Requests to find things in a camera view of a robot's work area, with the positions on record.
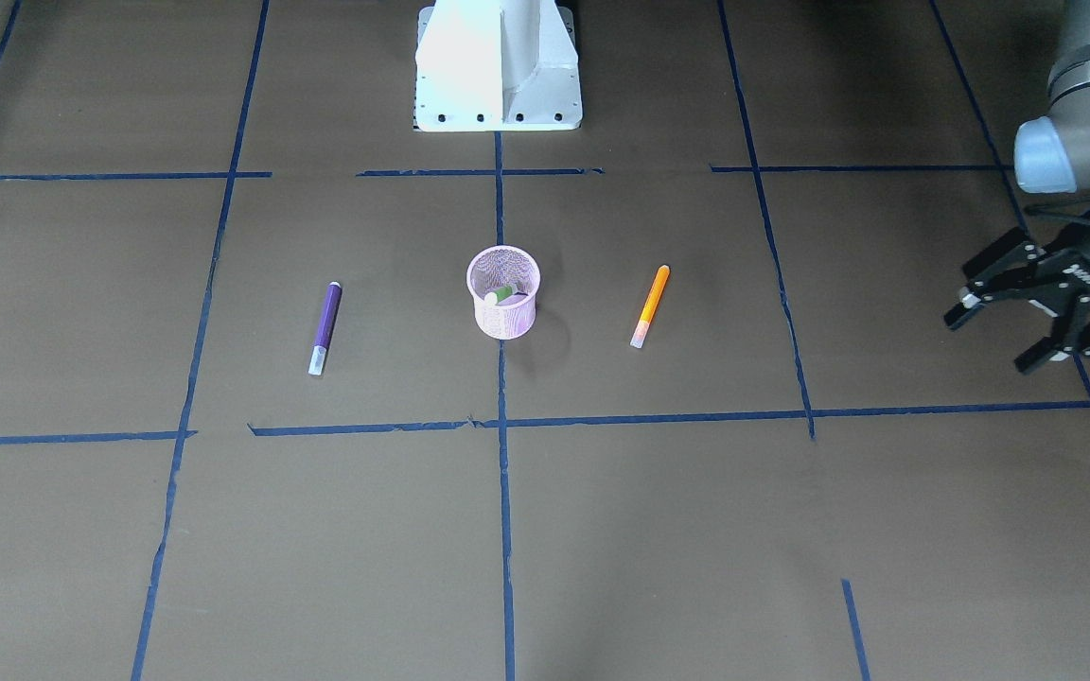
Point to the orange highlighter pen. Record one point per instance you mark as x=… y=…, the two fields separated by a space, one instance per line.
x=650 y=306

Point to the green highlighter pen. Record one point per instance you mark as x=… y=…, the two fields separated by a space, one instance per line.
x=496 y=296

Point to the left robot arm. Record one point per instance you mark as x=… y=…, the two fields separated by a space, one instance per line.
x=1051 y=155

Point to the pink mesh pen holder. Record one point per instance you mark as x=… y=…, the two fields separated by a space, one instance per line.
x=503 y=282

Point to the purple marker pen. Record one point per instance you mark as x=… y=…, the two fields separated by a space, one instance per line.
x=324 y=329

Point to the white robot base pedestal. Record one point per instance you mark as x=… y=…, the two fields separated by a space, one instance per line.
x=496 y=66

